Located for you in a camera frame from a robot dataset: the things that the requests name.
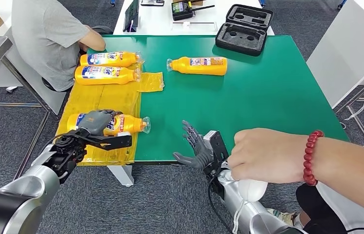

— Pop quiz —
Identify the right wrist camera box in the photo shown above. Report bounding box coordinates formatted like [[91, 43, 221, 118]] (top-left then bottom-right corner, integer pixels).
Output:
[[202, 130, 229, 176]]

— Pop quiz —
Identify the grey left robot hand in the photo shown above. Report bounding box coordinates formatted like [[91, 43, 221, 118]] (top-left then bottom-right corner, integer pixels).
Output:
[[78, 110, 123, 137]]

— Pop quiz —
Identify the white table with metal legs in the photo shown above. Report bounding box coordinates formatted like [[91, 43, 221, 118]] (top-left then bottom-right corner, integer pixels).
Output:
[[306, 0, 364, 143]]

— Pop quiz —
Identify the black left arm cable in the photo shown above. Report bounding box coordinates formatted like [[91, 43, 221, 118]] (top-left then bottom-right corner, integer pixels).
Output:
[[47, 133, 89, 149]]

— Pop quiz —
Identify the white handheld controller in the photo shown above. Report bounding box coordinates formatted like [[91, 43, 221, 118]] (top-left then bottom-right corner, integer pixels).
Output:
[[230, 171, 268, 203]]

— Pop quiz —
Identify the black stool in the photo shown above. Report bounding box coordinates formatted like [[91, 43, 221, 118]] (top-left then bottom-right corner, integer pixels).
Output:
[[41, 77, 68, 93]]

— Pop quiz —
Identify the white table leg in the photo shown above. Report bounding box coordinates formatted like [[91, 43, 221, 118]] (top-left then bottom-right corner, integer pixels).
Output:
[[107, 165, 135, 187]]

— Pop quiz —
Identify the seated person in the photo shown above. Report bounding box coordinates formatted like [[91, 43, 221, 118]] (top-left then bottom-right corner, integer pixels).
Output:
[[11, 0, 114, 93]]

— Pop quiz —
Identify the white flat strip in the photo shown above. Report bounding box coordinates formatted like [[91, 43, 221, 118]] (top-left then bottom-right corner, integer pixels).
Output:
[[171, 21, 218, 32]]

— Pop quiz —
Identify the person's hand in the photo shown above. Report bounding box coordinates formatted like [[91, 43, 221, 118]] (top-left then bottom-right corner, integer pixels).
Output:
[[227, 127, 309, 185]]

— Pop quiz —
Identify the black foam case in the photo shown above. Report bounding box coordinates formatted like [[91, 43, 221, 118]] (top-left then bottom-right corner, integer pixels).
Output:
[[215, 3, 274, 57]]

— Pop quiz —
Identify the black radio with antenna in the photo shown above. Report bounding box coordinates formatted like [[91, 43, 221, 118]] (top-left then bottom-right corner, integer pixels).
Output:
[[171, 0, 216, 21]]

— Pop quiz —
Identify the red bead bracelet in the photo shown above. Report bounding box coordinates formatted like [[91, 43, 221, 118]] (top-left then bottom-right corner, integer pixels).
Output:
[[302, 130, 325, 187]]

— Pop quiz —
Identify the orange detergent bottle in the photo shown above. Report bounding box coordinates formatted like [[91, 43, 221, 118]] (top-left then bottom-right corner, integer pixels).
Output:
[[74, 65, 142, 86], [67, 111, 151, 137], [165, 56, 228, 77], [79, 51, 144, 68]]

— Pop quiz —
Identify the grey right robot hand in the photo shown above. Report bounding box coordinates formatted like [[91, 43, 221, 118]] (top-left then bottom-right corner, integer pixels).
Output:
[[173, 120, 215, 170]]

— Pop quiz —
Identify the yellow plastic sheet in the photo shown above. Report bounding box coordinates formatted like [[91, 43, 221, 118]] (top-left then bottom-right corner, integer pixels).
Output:
[[54, 63, 165, 167]]

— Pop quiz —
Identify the white sneaker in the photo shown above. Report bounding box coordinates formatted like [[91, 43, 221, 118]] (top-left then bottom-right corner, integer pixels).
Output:
[[267, 208, 302, 228]]

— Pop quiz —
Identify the black tablet on stand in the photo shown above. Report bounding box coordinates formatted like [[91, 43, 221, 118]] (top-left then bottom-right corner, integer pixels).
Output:
[[122, 0, 140, 33]]

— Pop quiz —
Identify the standing person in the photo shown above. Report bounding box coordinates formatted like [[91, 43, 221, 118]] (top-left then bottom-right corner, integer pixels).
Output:
[[266, 132, 364, 234]]

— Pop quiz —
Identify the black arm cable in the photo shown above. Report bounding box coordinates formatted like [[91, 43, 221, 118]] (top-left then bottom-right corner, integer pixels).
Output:
[[207, 179, 233, 234], [47, 133, 89, 149]]

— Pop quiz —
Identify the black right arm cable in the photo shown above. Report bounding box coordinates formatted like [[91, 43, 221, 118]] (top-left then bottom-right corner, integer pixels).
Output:
[[207, 179, 233, 234]]

